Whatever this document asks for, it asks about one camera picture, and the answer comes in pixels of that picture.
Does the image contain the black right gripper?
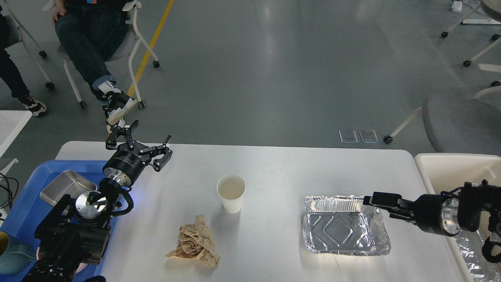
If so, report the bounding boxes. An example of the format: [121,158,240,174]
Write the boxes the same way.
[363,192,461,236]

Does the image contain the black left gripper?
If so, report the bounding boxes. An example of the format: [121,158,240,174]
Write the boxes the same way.
[103,120,173,185]

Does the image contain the aluminium foil tray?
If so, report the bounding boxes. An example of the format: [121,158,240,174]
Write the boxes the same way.
[302,195,391,256]

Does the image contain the stainless steel tray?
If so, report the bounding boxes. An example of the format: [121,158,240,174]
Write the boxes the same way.
[40,170,97,206]

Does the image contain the white paper cup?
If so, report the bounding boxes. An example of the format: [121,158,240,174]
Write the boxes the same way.
[216,174,246,214]

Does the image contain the brown paper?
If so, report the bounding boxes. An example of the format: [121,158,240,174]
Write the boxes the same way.
[165,215,220,267]

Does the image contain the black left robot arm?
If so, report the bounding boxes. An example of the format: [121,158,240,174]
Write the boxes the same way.
[23,120,173,282]

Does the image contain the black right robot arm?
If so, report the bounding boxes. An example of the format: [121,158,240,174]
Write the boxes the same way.
[363,179,501,264]

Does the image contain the white plastic bin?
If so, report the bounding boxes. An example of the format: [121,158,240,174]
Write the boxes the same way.
[414,153,501,282]

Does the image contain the foil tray in bin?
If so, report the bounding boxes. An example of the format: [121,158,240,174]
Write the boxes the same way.
[455,230,500,282]

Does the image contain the clear floor plate right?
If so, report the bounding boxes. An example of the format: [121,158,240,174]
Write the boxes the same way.
[359,130,379,143]

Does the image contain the clear floor plate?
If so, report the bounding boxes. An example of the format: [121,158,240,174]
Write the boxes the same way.
[359,130,379,143]
[339,130,359,143]

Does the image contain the clear floor plate left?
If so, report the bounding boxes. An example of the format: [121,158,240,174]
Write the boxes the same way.
[339,130,359,143]

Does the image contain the grey office chair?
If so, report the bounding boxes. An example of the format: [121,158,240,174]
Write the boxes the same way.
[383,94,501,156]

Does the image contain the grey white rolling chair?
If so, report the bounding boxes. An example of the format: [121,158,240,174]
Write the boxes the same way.
[58,0,160,109]

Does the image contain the blue plastic tray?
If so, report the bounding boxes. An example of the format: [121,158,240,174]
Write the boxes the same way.
[0,160,118,282]

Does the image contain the white side table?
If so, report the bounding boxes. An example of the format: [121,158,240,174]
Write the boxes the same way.
[0,110,32,157]

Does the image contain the seated person in black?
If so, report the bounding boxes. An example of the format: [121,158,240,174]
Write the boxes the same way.
[52,0,137,132]

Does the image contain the teal ceramic mug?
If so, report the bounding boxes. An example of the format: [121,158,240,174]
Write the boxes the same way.
[0,231,36,275]

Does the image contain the white chair legs background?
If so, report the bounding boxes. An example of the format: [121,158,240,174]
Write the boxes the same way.
[441,0,501,87]

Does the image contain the black cables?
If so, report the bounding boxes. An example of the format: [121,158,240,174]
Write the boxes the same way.
[0,172,20,220]

